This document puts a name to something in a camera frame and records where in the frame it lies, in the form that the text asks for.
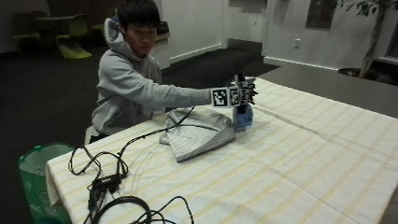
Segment blue plastic bottle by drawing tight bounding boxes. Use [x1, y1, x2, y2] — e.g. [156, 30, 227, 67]
[232, 104, 256, 133]

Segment white marker cube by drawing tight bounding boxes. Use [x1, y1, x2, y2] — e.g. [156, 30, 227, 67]
[211, 85, 243, 109]

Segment grey striped folded cloth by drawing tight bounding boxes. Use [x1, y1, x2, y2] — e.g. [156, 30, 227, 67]
[159, 107, 237, 162]

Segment striped white yellow tablecloth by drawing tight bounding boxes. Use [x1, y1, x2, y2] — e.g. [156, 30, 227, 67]
[46, 77, 398, 224]

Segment dark planter pot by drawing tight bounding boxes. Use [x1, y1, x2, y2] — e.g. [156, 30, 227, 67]
[337, 66, 393, 85]

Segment the person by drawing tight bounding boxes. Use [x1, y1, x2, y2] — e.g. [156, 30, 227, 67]
[88, 0, 259, 145]

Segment indoor tree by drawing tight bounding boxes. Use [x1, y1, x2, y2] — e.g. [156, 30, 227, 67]
[336, 0, 398, 78]

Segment yellow-green chair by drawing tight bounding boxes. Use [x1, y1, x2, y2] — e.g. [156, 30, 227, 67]
[11, 12, 46, 53]
[55, 14, 94, 60]

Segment dark round table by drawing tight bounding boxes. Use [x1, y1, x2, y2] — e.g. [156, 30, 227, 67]
[34, 15, 76, 48]

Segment green shopping bag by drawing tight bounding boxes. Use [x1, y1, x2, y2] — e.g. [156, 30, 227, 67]
[18, 142, 76, 224]

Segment dark wall frame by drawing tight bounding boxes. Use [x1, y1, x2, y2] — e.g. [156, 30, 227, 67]
[305, 0, 336, 30]

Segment black cable hub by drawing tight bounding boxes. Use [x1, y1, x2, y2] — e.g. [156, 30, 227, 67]
[91, 174, 123, 191]

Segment thick black coiled cable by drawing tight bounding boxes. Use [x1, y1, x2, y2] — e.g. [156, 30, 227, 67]
[84, 195, 197, 224]

